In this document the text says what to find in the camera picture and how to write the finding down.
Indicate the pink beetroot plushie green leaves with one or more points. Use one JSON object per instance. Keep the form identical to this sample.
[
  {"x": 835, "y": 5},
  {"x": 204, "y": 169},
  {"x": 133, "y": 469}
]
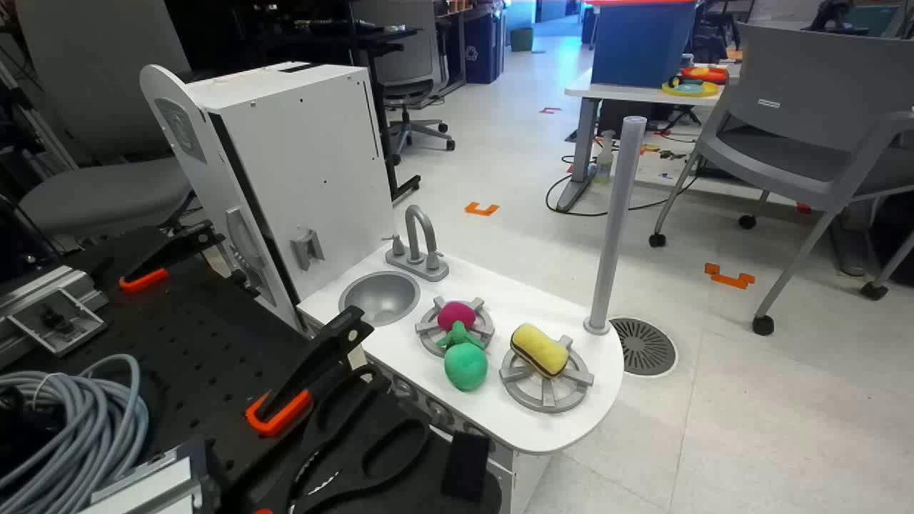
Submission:
[{"x": 457, "y": 312}]

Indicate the silver metal plate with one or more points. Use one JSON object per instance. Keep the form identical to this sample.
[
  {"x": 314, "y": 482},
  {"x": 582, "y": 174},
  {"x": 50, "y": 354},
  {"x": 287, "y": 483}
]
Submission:
[{"x": 143, "y": 488}]

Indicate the grey legged white table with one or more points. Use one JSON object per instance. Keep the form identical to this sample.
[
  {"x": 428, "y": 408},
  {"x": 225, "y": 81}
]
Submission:
[{"x": 628, "y": 97}]

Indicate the orange floor tape marker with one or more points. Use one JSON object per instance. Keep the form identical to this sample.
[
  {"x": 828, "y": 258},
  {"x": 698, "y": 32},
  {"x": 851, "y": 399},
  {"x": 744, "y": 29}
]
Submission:
[
  {"x": 480, "y": 211},
  {"x": 730, "y": 279}
]

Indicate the colourful toys pile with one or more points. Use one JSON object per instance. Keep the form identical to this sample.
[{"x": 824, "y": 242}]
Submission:
[{"x": 700, "y": 81}]

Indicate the grey toy stove burner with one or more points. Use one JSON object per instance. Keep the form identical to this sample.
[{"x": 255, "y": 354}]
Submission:
[
  {"x": 545, "y": 391},
  {"x": 428, "y": 334}
]

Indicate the black bar clamp orange trigger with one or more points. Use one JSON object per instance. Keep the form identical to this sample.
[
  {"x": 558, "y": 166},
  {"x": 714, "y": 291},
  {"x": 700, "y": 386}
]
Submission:
[
  {"x": 151, "y": 271},
  {"x": 304, "y": 381}
]

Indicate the yellow brown striped plushie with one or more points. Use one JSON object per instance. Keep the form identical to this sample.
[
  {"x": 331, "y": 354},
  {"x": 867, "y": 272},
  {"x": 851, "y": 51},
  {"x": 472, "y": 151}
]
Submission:
[{"x": 537, "y": 349}]

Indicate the grey toy sink basin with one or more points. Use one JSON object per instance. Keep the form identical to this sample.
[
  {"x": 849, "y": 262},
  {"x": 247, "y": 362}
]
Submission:
[{"x": 377, "y": 296}]

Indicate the aluminium bracket with black mount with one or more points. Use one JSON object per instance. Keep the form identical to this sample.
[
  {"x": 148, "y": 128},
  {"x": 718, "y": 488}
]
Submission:
[{"x": 45, "y": 311}]

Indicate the grey chair on casters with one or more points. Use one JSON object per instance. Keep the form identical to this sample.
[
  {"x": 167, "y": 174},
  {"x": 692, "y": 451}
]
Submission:
[{"x": 808, "y": 105}]

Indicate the grey toy kitchen pole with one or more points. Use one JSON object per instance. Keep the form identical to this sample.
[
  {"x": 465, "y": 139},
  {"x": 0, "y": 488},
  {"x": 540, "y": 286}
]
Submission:
[{"x": 615, "y": 219}]

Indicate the green round plushie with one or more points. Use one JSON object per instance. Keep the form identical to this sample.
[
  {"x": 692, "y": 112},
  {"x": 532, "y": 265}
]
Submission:
[{"x": 465, "y": 366}]

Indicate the white toy kitchen unit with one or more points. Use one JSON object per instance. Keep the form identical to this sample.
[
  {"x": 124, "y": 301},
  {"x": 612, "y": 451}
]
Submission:
[{"x": 314, "y": 154}]

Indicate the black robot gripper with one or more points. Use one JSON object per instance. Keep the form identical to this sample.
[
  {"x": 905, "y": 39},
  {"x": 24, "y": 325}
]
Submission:
[{"x": 287, "y": 475}]

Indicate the grey toy faucet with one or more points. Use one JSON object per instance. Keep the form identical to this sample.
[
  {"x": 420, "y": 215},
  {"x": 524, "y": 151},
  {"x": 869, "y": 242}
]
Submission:
[{"x": 415, "y": 251}]

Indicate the black swivel office chair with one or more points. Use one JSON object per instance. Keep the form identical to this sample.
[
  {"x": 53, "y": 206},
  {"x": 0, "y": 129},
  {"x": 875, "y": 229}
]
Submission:
[{"x": 415, "y": 91}]

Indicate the grey office chair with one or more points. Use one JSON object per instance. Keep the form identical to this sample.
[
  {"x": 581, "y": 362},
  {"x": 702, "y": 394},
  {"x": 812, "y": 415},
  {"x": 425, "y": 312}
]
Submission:
[{"x": 101, "y": 195}]

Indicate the round metal floor drain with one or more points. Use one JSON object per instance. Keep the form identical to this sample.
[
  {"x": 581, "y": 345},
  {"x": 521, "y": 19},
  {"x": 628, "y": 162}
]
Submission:
[{"x": 645, "y": 345}]

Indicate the blue recycling bin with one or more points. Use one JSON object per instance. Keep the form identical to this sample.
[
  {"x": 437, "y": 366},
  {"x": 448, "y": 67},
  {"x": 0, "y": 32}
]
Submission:
[{"x": 484, "y": 48}]

